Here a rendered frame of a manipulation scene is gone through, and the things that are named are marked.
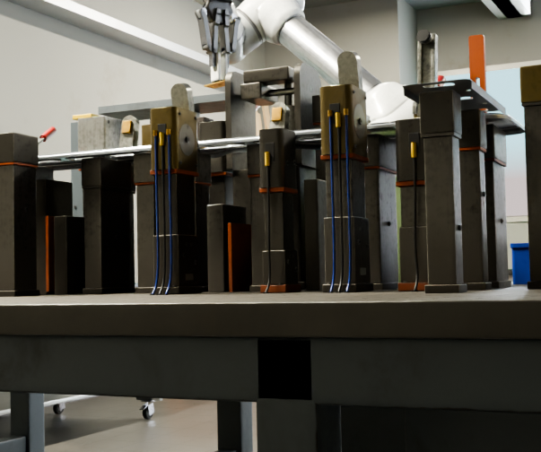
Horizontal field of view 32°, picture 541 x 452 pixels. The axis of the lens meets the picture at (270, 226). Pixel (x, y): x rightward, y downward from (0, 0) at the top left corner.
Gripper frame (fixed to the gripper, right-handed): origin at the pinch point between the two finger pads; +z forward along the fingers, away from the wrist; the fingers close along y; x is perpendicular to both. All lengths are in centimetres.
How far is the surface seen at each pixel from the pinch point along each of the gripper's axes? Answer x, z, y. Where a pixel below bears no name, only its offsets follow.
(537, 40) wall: -258, -139, -545
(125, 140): -3.7, 19.5, 25.3
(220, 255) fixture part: 35, 47, 29
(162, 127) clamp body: 39, 24, 44
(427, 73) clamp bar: 60, 11, -6
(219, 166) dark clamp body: 15.8, 26.8, 13.2
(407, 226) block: 80, 44, 25
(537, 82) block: 97, 21, 12
